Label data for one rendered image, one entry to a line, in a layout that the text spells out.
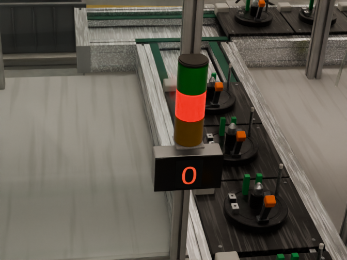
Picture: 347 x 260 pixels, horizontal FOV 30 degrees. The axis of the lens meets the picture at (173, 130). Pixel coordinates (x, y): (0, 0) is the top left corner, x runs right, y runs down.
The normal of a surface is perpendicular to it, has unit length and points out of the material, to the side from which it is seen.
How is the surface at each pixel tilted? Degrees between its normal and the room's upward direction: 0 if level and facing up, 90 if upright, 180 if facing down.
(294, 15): 0
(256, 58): 90
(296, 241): 0
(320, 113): 0
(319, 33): 90
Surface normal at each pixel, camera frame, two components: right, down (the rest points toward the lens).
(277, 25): 0.04, -0.85
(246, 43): 0.15, 0.53
